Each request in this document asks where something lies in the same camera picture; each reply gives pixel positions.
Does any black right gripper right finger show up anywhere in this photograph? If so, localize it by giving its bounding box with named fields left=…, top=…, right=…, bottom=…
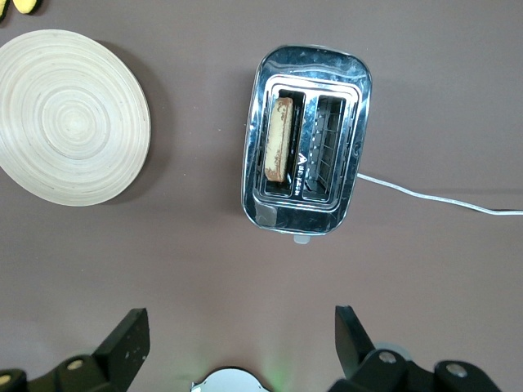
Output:
left=329, top=305, right=503, bottom=392

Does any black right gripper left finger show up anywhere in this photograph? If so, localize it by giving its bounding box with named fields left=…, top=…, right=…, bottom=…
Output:
left=0, top=308, right=151, bottom=392

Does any slice of toast bread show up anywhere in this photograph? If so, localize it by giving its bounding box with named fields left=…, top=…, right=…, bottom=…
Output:
left=264, top=96, right=294, bottom=184

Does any round light wooden plate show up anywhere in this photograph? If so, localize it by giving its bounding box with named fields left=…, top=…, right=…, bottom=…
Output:
left=0, top=29, right=152, bottom=207

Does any brown table cover sheet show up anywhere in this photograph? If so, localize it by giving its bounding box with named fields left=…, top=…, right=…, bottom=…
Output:
left=0, top=0, right=523, bottom=392

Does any chrome two-slot toaster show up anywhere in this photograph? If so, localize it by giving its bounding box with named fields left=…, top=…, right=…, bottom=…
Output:
left=240, top=43, right=373, bottom=246

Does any yellow quilted oven mitt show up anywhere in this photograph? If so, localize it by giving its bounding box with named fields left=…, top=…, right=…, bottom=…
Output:
left=0, top=0, right=44, bottom=22

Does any white toaster power cable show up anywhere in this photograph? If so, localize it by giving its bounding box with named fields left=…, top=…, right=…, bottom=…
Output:
left=356, top=171, right=523, bottom=216

